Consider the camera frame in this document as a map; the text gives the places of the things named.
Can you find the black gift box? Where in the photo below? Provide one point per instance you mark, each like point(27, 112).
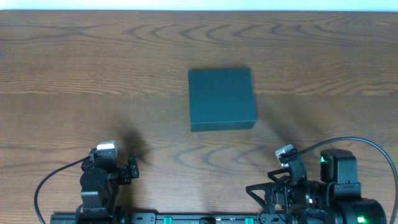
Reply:
point(221, 99)

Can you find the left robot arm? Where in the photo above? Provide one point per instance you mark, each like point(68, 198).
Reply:
point(100, 183)

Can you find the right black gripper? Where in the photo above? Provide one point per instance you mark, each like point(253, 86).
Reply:
point(277, 193)

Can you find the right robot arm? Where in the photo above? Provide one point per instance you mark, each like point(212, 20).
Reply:
point(336, 198)

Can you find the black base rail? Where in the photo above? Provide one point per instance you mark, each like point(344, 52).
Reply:
point(151, 218)

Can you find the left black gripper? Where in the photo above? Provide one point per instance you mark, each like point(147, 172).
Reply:
point(125, 173)

